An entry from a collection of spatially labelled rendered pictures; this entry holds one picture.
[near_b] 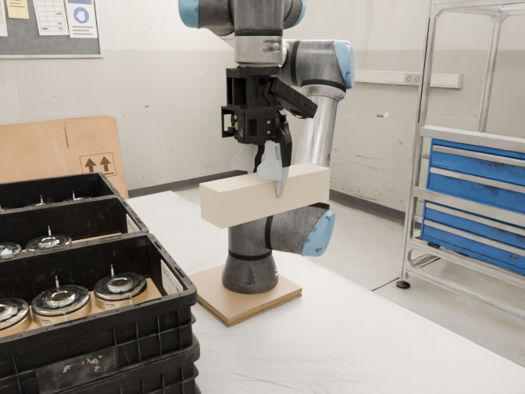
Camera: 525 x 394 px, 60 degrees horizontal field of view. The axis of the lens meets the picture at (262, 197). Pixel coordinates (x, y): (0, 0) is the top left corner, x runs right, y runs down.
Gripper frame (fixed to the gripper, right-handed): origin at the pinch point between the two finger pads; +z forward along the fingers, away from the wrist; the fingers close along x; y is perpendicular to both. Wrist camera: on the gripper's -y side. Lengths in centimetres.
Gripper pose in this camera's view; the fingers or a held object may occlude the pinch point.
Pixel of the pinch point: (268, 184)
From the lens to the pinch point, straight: 78.6
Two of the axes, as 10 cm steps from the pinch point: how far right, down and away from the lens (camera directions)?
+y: -7.9, 1.9, -5.9
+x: 6.2, 2.4, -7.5
